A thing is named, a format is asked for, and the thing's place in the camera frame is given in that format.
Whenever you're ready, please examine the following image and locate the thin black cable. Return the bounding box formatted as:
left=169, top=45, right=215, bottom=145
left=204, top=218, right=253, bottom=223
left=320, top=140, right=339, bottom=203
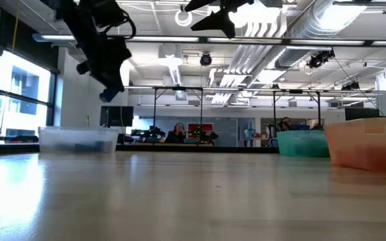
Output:
left=333, top=57, right=386, bottom=117

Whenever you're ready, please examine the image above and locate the clear plastic bin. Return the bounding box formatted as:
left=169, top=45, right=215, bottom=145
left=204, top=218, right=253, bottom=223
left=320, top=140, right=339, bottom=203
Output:
left=38, top=126, right=120, bottom=154

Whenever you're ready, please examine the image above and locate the black monitor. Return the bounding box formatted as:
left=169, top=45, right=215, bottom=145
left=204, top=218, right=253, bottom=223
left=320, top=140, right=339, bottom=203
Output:
left=99, top=106, right=135, bottom=128
left=344, top=106, right=381, bottom=121

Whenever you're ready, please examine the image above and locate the large window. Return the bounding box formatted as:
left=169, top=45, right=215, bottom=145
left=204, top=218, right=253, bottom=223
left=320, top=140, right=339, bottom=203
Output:
left=0, top=50, right=58, bottom=141

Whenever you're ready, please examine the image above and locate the orange plastic bin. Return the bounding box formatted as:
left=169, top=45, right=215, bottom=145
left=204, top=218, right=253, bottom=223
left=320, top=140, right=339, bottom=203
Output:
left=324, top=116, right=386, bottom=174

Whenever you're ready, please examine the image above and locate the person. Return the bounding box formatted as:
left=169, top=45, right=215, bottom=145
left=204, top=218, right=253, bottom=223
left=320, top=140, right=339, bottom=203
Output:
left=277, top=116, right=294, bottom=132
left=166, top=122, right=187, bottom=144

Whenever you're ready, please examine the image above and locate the black ceiling spotlight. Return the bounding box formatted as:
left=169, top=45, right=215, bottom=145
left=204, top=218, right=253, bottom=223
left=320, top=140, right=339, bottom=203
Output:
left=199, top=52, right=213, bottom=67

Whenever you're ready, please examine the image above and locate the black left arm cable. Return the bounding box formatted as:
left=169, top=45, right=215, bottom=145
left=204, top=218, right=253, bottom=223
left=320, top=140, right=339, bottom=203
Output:
left=104, top=6, right=137, bottom=40

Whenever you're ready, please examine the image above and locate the black table frame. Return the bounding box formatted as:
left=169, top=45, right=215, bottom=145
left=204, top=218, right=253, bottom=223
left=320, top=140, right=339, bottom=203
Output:
left=0, top=143, right=279, bottom=155

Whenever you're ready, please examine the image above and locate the white cable ring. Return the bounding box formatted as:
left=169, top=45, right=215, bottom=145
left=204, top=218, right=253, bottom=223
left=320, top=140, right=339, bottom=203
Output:
left=174, top=9, right=194, bottom=27

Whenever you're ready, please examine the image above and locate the red sign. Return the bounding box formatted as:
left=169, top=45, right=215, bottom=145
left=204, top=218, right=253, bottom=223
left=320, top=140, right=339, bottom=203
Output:
left=188, top=123, right=214, bottom=132

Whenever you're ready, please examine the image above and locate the black station frame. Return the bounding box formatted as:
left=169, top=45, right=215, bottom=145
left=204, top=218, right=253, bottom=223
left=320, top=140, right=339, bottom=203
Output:
left=151, top=86, right=204, bottom=130
left=272, top=89, right=322, bottom=130

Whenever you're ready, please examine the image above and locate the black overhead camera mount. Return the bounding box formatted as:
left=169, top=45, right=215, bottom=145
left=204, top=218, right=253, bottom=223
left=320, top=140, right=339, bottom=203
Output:
left=306, top=49, right=336, bottom=70
left=340, top=82, right=361, bottom=91

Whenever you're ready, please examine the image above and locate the black bar with light strips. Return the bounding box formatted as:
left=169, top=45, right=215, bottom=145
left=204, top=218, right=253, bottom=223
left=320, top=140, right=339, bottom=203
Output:
left=31, top=32, right=386, bottom=48

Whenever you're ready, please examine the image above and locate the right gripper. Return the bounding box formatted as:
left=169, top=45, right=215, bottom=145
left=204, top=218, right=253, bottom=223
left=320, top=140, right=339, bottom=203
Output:
left=184, top=0, right=283, bottom=39

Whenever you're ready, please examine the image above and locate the white ceiling duct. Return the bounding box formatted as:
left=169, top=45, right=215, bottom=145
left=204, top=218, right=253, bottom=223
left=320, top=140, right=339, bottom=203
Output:
left=157, top=45, right=184, bottom=86

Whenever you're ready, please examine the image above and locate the green plastic bin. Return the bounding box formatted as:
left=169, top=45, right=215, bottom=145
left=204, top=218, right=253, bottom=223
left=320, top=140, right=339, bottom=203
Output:
left=276, top=130, right=330, bottom=159

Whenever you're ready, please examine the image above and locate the yellow cable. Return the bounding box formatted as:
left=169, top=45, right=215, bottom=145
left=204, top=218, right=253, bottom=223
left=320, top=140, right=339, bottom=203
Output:
left=11, top=0, right=22, bottom=53

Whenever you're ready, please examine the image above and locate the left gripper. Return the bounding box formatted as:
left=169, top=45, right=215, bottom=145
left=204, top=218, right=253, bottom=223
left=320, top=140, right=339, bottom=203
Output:
left=76, top=35, right=133, bottom=93

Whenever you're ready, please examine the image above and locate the silver ventilation duct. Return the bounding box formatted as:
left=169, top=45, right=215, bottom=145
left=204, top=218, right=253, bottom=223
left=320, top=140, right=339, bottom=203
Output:
left=275, top=0, right=370, bottom=70

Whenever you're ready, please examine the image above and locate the blue toy brick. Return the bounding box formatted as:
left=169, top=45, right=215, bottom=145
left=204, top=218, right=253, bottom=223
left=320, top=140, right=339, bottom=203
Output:
left=99, top=87, right=122, bottom=103

